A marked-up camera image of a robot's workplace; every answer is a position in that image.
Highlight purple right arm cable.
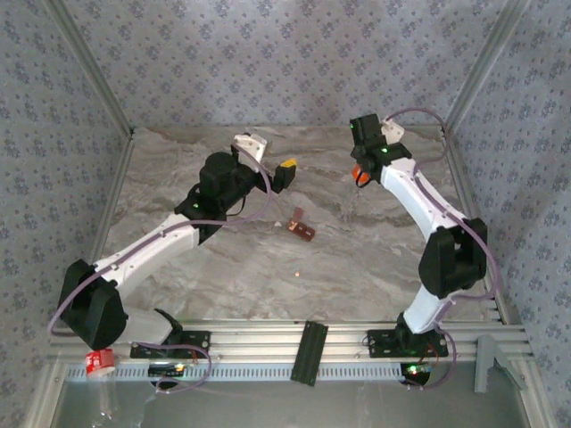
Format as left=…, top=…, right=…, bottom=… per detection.
left=385, top=106, right=504, bottom=392

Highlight aluminium rail beam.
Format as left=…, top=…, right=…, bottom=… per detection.
left=46, top=318, right=534, bottom=385

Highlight small circuit board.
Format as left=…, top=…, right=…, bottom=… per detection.
left=400, top=362, right=434, bottom=385
left=148, top=363, right=186, bottom=376

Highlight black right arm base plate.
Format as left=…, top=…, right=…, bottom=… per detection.
left=366, top=328, right=450, bottom=358

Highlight black rail bracket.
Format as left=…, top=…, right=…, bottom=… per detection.
left=290, top=319, right=330, bottom=388

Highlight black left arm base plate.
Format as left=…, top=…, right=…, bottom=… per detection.
left=129, top=329, right=211, bottom=359

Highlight clear plastic bottle red label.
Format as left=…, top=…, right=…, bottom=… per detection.
left=83, top=347, right=124, bottom=423

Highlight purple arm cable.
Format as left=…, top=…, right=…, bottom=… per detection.
left=47, top=144, right=273, bottom=396
left=385, top=106, right=504, bottom=392

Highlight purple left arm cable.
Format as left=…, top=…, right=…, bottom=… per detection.
left=47, top=144, right=273, bottom=396

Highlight aluminium frame post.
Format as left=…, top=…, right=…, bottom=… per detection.
left=440, top=0, right=533, bottom=137
left=44, top=0, right=136, bottom=140

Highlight grey corner bracket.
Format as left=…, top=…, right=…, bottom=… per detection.
left=473, top=334, right=530, bottom=394

